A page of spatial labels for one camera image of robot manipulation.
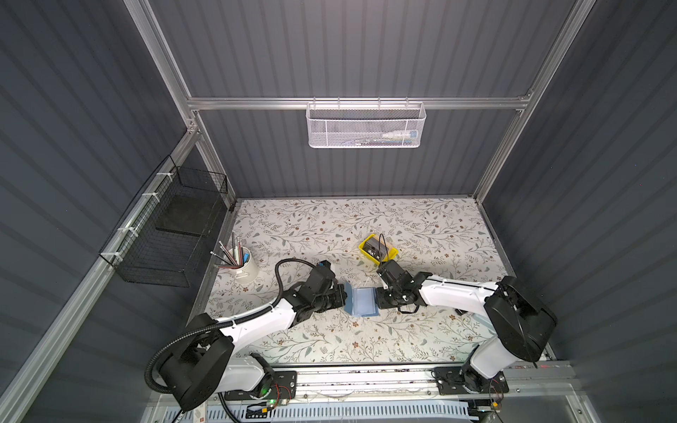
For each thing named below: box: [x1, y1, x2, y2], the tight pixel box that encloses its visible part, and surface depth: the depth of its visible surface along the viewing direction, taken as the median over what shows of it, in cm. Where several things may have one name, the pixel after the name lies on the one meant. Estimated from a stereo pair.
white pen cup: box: [230, 245, 260, 284], surface depth 91 cm
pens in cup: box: [209, 231, 250, 269], surface depth 93 cm
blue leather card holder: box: [343, 282, 380, 318], surface depth 90 cm
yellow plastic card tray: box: [357, 233, 400, 266], surface depth 101 cm
